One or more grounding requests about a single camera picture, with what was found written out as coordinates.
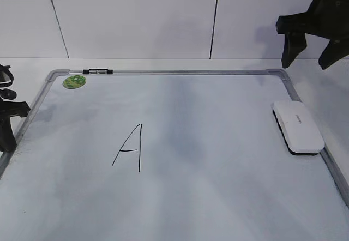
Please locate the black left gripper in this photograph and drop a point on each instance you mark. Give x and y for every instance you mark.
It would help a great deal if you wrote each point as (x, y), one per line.
(9, 109)

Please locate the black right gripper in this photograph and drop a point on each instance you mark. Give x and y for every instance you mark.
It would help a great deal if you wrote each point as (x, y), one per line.
(327, 19)

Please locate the whiteboard with aluminium frame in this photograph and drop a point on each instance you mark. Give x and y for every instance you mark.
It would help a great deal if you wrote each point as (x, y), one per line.
(155, 155)

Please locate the round green sticker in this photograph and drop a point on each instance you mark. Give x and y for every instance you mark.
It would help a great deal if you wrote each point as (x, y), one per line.
(74, 82)

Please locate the white whiteboard eraser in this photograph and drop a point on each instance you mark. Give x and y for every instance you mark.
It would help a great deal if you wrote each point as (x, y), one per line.
(300, 132)

